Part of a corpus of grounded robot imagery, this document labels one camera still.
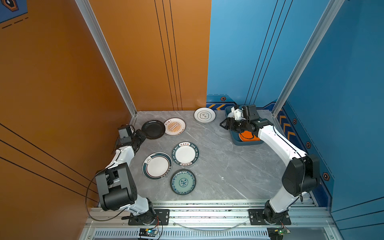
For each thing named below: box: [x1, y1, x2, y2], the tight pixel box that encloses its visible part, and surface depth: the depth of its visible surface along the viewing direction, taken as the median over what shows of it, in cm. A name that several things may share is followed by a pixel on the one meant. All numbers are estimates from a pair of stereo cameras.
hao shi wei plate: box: [172, 141, 200, 167], surface depth 98 cm
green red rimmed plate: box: [142, 152, 173, 180], surface depth 93 cm
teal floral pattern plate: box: [170, 168, 197, 196], surface depth 87 cm
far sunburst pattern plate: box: [164, 117, 187, 137], surface depth 114 cm
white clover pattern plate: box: [193, 107, 217, 124], surface depth 122 cm
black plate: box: [141, 120, 166, 140], surface depth 96 cm
